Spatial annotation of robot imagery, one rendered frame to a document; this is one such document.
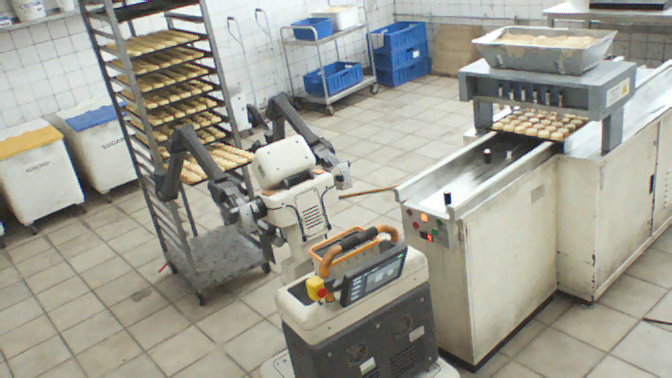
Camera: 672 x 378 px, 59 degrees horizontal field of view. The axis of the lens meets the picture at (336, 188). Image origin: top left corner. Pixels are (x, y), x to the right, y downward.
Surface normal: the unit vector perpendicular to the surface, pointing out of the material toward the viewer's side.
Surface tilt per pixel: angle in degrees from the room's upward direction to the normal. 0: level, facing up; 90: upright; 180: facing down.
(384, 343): 89
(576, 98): 90
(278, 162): 47
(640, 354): 0
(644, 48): 90
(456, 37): 70
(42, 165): 92
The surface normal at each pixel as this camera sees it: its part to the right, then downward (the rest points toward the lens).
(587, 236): -0.73, 0.40
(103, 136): 0.60, 0.27
